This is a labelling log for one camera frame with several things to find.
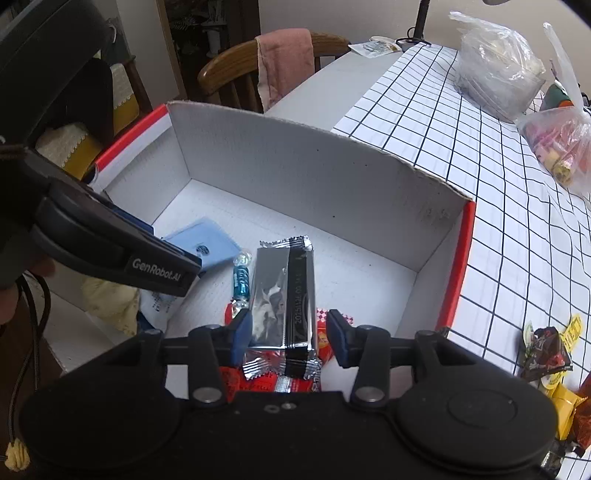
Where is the wooden chair with towel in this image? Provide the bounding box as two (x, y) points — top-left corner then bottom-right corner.
(198, 29), (352, 114)

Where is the sofa with yellow cushions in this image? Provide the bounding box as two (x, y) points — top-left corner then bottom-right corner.
(34, 59), (154, 182)

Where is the person's left hand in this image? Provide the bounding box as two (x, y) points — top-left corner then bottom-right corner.
(0, 257), (57, 327)

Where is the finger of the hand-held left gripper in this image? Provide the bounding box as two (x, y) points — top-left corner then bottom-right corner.
(18, 150), (156, 237)
(31, 194), (205, 298)

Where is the silver foil snack bar packet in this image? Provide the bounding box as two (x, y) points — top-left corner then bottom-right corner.
(241, 234), (325, 382)

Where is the pink towel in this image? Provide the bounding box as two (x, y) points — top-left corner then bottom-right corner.
(254, 28), (317, 114)

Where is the silver desk lamp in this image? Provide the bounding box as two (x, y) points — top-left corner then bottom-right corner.
(396, 0), (509, 48)

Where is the small clear packet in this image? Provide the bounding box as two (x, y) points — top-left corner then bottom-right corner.
(348, 36), (403, 58)

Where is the black jacket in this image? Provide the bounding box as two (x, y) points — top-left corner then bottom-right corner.
(46, 56), (115, 145)

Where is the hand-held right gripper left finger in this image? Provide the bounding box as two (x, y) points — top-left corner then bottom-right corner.
(136, 309), (254, 409)

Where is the shiny red snack packet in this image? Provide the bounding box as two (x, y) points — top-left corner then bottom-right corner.
(571, 382), (591, 454)

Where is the white checkered tablecloth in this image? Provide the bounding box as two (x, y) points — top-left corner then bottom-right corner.
(331, 43), (591, 463)

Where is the yellow strip label packet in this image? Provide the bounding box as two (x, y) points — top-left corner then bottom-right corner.
(551, 313), (585, 345)

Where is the light blue snack packet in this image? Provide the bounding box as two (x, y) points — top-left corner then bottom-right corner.
(161, 217), (242, 278)

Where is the pink plastic bag of snacks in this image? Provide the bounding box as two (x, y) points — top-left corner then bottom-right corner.
(514, 22), (591, 200)

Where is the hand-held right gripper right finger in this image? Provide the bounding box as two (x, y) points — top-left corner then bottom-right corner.
(326, 309), (468, 411)

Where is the dark bookshelf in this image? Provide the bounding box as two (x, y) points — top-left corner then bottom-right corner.
(157, 0), (260, 63)

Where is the blue candy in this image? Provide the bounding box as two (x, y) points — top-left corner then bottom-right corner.
(230, 250), (253, 311)

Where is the black braided cable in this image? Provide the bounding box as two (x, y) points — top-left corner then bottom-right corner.
(4, 271), (52, 470)

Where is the clear plastic bag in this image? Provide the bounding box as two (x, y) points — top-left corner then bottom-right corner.
(449, 10), (549, 124)

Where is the yellow pillow snack packet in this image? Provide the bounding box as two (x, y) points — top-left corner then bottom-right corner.
(549, 380), (588, 442)

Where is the dark red snack packet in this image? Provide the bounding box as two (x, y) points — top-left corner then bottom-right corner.
(521, 324), (574, 385)

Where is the red and white cardboard box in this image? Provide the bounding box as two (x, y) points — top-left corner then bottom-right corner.
(89, 100), (477, 372)

